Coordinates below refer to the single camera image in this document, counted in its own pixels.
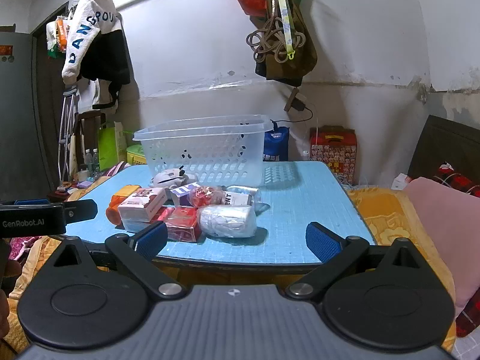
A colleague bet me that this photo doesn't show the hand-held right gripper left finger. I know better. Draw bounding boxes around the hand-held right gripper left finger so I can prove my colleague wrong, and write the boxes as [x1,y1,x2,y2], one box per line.
[49,221,186,301]

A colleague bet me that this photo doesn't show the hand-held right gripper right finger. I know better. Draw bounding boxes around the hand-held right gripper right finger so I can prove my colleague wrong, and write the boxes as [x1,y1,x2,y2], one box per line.
[286,222,426,301]

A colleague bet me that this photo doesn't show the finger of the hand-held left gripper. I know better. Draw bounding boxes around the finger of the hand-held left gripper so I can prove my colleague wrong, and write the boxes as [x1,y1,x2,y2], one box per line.
[63,199,99,224]

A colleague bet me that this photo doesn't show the orange bottle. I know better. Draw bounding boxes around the orange bottle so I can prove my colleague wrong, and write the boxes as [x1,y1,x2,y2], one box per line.
[106,185,140,226]

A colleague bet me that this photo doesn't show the pink white box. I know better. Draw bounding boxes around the pink white box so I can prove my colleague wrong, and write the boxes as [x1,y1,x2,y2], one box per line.
[118,187,167,223]

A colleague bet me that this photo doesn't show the purple box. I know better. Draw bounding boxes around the purple box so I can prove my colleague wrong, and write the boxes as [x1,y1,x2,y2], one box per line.
[167,182,199,207]

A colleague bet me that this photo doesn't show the white plush toy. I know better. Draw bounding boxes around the white plush toy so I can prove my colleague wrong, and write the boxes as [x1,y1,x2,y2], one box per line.
[151,167,199,189]

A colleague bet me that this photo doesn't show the red ball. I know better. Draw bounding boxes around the red ball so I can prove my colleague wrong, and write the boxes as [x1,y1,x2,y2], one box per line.
[188,186,226,208]

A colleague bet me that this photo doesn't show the white roll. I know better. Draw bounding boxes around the white roll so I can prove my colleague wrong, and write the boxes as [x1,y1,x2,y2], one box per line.
[197,204,257,238]

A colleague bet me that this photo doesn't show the clear plastic basket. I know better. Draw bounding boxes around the clear plastic basket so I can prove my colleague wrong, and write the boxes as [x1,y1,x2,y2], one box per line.
[133,114,271,187]

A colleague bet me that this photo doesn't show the person's left hand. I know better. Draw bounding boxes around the person's left hand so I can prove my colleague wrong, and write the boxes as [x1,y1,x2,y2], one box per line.
[0,259,22,342]

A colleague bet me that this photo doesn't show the green paper bag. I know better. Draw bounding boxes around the green paper bag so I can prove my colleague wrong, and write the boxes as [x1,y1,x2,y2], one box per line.
[98,121,128,171]

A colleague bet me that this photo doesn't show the green plastic container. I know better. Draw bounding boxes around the green plastic container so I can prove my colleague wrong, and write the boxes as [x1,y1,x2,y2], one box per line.
[125,143,148,166]

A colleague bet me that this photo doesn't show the metal crutches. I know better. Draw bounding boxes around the metal crutches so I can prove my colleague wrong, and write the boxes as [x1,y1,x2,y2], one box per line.
[56,86,79,186]

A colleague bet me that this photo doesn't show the wooden chair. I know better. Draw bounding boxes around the wooden chair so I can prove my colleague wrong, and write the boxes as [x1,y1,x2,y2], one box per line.
[73,112,106,173]

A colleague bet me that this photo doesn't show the red gift box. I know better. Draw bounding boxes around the red gift box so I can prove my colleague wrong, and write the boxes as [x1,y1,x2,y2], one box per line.
[309,125,358,184]

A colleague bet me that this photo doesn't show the small white carton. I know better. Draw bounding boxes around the small white carton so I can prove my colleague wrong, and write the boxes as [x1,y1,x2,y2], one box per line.
[390,173,413,190]

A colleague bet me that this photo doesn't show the grey refrigerator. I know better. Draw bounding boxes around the grey refrigerator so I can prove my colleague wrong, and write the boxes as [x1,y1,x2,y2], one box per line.
[0,32,38,201]

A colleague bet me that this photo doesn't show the blue tote bag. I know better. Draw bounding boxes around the blue tote bag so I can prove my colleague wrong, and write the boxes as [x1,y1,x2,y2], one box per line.
[263,120,290,162]

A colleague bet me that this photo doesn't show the pink pillow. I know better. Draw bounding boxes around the pink pillow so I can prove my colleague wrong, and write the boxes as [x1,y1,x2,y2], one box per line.
[403,177,480,316]

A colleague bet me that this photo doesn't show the red black cloth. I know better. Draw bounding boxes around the red black cloth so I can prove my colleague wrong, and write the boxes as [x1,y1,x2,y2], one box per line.
[435,162,480,197]

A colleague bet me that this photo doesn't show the black hanging garment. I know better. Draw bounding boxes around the black hanging garment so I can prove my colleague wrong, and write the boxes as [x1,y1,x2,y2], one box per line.
[77,30,131,83]

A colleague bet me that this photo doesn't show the dark wooden headboard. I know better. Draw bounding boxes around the dark wooden headboard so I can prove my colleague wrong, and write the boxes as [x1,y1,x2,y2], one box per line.
[407,115,480,196]

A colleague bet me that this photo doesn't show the white orange hanging bag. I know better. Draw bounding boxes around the white orange hanging bag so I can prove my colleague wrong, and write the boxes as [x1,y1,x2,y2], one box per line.
[46,15,72,59]

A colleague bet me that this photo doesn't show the white lettered sweater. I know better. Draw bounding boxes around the white lettered sweater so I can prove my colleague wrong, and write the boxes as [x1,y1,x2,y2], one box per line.
[62,0,122,85]

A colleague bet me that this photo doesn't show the olive hanging bag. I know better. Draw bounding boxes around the olive hanging bag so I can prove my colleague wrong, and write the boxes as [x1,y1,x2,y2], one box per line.
[255,0,319,87]

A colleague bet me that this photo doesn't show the black charger with cable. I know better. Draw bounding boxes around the black charger with cable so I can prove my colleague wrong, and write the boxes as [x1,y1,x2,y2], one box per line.
[284,87,314,121]

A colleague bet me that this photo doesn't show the coiled beige rope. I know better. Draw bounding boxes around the coiled beige rope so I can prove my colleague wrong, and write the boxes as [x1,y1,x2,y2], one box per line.
[246,17,308,64]

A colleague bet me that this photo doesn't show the yellow-green strap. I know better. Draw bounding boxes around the yellow-green strap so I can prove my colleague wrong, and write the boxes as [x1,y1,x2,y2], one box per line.
[271,0,297,62]

